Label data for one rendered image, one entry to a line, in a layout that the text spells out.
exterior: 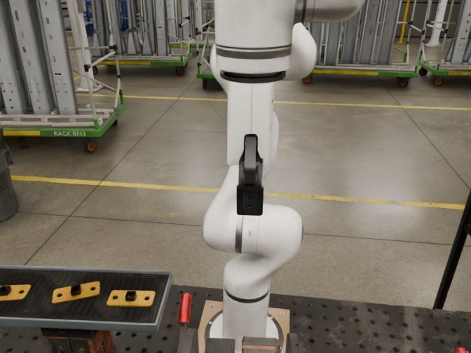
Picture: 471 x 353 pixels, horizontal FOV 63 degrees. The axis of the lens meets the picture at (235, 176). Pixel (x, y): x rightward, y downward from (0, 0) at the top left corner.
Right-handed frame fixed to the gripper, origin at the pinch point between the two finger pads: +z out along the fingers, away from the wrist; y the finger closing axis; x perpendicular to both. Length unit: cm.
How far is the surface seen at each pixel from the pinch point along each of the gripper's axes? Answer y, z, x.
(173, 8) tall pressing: -906, 42, -194
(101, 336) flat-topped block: -7.8, 39.2, -29.4
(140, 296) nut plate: -8.3, 28.4, -20.3
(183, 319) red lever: -6.0, 31.2, -11.9
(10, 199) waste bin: -205, 131, -190
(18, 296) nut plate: -7, 28, -43
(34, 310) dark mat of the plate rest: -4.1, 28.6, -38.6
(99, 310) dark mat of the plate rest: -4.8, 28.7, -26.8
